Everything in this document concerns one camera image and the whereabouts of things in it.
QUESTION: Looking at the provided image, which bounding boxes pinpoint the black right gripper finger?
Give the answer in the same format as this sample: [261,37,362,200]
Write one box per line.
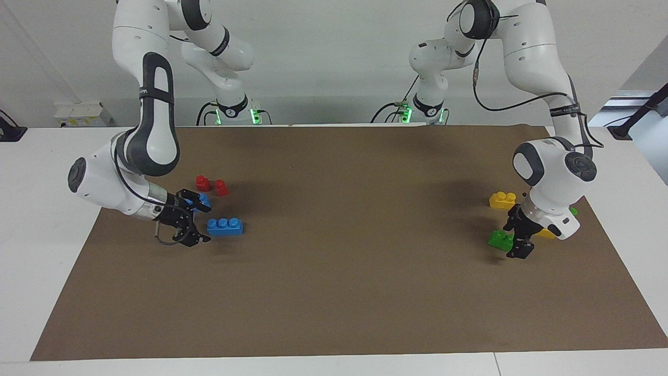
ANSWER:
[175,224,211,247]
[176,189,212,213]

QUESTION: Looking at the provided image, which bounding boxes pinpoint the brown table mat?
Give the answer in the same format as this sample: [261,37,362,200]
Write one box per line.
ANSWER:
[30,124,668,361]

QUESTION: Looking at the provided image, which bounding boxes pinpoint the black stand pole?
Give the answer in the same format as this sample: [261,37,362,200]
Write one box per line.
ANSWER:
[607,83,668,140]

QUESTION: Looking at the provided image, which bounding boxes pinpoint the black device on table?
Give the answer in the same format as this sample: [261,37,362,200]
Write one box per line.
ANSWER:
[0,110,28,143]

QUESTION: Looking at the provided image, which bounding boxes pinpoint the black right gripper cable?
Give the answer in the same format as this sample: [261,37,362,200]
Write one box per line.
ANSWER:
[153,221,181,246]

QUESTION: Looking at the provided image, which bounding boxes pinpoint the black right arm base cables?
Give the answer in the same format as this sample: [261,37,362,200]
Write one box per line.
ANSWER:
[196,101,272,126]

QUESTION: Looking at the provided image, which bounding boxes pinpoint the black arm base cables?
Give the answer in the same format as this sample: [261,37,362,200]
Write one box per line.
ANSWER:
[196,101,272,126]
[370,75,420,124]

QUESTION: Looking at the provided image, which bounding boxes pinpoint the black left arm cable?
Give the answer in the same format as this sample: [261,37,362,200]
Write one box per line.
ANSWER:
[471,0,606,157]

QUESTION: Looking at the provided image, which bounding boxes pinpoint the black left arm base cables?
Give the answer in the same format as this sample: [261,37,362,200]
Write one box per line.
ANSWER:
[370,75,420,124]

